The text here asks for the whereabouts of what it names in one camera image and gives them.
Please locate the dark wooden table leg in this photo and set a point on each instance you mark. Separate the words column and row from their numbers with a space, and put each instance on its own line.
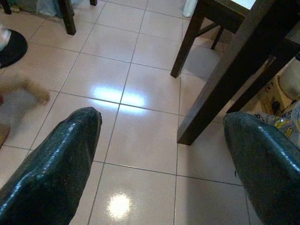
column 69, row 16

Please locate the black round base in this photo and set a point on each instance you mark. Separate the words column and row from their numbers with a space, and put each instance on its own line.
column 14, row 50

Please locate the printed plastic bag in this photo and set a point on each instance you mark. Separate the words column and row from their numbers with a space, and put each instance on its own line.
column 286, row 122

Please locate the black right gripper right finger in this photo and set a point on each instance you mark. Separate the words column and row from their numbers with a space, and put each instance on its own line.
column 267, row 168

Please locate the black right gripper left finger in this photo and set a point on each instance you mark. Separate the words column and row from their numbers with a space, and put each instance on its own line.
column 47, row 168

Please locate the dark wooden chair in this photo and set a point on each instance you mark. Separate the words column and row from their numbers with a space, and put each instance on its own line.
column 225, row 70

